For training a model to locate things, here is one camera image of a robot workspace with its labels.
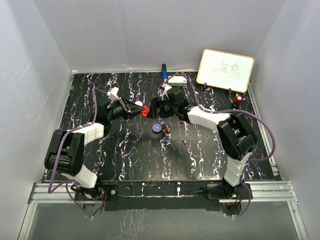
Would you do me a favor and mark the white whiteboard with wooden frame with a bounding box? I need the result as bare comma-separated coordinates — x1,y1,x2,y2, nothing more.
196,49,255,93

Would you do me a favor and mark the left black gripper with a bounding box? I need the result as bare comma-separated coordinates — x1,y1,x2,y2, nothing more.
107,96,146,122

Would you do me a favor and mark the black front base bar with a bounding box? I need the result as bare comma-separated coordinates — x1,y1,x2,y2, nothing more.
101,180,253,211

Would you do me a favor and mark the white earbud charging case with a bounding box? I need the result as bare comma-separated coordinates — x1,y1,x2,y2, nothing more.
135,101,143,107

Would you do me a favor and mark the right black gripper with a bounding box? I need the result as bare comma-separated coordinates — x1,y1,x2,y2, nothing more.
147,97,178,120

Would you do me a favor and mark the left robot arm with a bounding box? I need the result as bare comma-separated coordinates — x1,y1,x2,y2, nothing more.
44,96,149,200

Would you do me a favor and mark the purple earbud charging case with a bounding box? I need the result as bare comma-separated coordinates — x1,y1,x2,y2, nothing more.
152,123,163,134

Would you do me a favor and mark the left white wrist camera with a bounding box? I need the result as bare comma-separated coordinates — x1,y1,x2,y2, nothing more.
107,87,120,102

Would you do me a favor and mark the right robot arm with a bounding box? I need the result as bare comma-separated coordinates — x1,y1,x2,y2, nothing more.
149,87,258,199

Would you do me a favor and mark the blue black device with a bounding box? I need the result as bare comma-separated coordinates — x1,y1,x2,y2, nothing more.
161,63,168,82

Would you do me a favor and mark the white pink cardboard box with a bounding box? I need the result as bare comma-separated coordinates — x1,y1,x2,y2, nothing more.
167,75,188,87

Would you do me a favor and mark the red earbud charging case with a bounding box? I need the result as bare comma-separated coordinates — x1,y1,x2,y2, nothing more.
141,105,150,118

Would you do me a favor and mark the red emergency stop button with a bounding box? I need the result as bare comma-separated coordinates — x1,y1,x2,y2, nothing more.
231,95,243,109

